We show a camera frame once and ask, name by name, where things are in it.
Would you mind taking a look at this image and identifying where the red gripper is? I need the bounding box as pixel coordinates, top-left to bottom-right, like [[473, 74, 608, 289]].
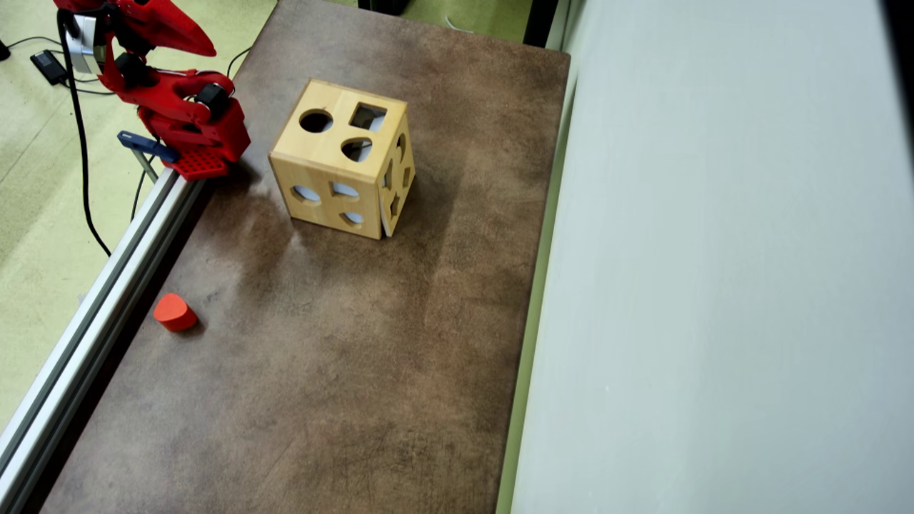
[[96, 0, 217, 92]]

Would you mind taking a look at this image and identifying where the wooden shape sorter box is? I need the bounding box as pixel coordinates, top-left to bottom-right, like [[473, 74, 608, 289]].
[[268, 79, 415, 241]]

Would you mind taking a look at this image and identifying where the silver wrist webcam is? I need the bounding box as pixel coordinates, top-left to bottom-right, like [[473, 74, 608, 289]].
[[66, 13, 102, 76]]

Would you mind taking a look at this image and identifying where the blue clamp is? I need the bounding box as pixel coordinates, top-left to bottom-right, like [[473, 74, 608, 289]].
[[118, 131, 179, 183]]

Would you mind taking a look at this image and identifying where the black power adapter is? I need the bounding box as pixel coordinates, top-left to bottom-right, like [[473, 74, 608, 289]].
[[30, 50, 69, 86]]

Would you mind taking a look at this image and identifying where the orange rounded wooden block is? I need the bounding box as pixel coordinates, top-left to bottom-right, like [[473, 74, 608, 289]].
[[154, 293, 199, 333]]

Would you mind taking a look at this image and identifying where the brown table mat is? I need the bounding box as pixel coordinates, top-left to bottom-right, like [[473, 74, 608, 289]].
[[39, 0, 572, 514]]

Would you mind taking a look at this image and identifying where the thick black cable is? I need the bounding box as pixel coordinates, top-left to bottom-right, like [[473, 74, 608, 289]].
[[56, 9, 114, 256]]

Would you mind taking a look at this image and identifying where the aluminium profile rail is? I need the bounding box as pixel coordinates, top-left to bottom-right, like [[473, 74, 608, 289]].
[[0, 168, 208, 514]]

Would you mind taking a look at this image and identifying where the dark furniture post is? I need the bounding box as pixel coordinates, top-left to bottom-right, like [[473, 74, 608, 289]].
[[523, 0, 559, 48]]

